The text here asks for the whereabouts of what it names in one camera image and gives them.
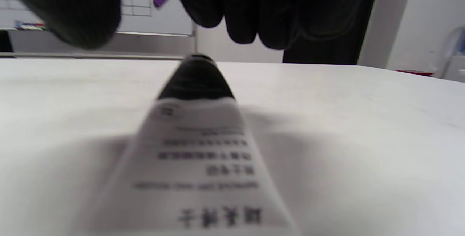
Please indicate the person's right hand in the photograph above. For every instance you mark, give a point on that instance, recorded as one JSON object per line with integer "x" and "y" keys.
{"x": 276, "y": 7}

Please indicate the white cleansing milk tube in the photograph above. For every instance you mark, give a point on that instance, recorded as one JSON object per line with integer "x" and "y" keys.
{"x": 196, "y": 156}

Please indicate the whiteboard on metal stand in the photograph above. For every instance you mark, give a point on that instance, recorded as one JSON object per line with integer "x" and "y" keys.
{"x": 170, "y": 18}

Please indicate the red flat object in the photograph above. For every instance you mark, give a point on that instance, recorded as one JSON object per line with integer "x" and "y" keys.
{"x": 414, "y": 72}

